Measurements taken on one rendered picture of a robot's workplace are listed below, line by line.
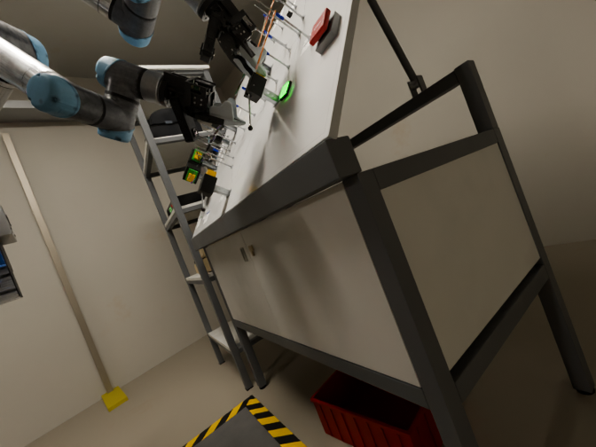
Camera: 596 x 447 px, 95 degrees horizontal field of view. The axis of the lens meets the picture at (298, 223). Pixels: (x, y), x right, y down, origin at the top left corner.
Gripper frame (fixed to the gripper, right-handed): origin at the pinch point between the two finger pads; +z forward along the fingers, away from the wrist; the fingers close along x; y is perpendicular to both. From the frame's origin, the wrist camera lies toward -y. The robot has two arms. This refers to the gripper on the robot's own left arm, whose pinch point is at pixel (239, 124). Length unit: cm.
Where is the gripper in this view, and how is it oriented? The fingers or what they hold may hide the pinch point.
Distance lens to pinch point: 79.6
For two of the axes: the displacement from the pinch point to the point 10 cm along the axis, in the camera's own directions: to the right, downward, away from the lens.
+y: 2.9, -7.6, -5.8
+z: 9.5, 2.9, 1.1
